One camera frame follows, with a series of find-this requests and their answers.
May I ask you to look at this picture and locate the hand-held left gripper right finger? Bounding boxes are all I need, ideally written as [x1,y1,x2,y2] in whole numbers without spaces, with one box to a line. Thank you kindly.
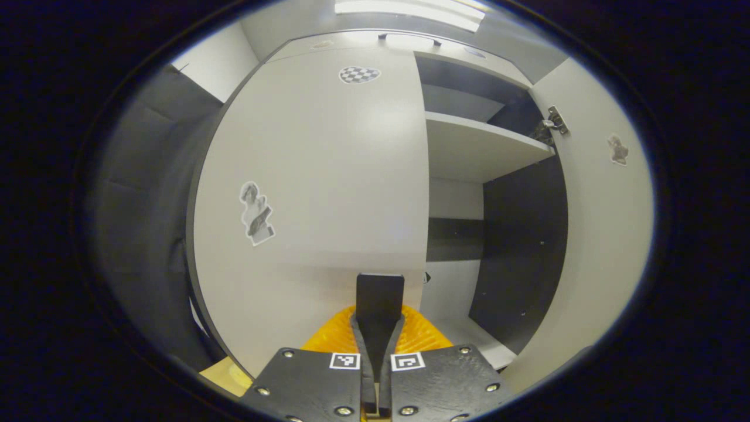
[378,305,513,422]

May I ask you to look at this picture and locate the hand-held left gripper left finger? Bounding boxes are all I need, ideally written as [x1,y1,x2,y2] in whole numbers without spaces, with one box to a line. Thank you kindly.
[240,305,381,422]

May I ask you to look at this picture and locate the grey cabinet door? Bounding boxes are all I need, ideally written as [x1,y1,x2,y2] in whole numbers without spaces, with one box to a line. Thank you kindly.
[504,57,656,393]
[187,47,431,379]

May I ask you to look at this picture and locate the grey double-door shoe cabinet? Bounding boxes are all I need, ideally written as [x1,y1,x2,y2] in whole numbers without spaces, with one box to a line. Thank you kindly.
[264,29,569,371]

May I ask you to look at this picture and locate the metal door hinge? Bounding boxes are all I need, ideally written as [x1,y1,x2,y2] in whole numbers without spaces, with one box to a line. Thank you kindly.
[530,105,569,144]

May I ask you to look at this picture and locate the black backdrop cloth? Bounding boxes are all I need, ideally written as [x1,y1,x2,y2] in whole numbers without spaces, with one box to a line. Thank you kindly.
[88,64,226,370]

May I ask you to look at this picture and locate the long ceiling light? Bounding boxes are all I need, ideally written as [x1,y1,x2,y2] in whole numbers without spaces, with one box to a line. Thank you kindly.
[334,0,487,33]

